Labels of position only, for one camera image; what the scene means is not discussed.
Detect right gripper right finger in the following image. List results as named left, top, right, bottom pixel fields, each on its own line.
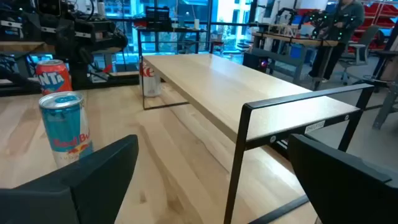
left=287, top=133, right=398, bottom=224

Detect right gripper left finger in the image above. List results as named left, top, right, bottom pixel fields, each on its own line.
left=0, top=134, right=139, bottom=224

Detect red Fanta can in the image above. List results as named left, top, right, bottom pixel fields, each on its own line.
left=35, top=58, right=73, bottom=96

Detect blue silver Red Bull can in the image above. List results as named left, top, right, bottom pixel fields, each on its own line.
left=38, top=91, right=95, bottom=169

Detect silver Diet Coke can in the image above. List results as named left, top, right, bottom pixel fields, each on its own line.
left=139, top=60, right=162, bottom=98

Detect black crate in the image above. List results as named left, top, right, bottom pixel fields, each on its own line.
left=145, top=6, right=171, bottom=30

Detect gray office chair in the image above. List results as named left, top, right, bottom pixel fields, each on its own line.
left=338, top=24, right=382, bottom=85

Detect red black power station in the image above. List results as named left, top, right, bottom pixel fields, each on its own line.
left=242, top=51, right=270, bottom=74

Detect wooden workbench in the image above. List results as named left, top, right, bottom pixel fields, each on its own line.
left=251, top=23, right=340, bottom=91

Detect person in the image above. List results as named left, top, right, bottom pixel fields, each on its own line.
left=307, top=0, right=366, bottom=83

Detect red storage bins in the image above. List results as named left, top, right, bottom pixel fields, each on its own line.
left=351, top=2, right=398, bottom=50

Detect wooden shelf black metal frame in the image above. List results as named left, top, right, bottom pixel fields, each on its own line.
left=141, top=53, right=376, bottom=224

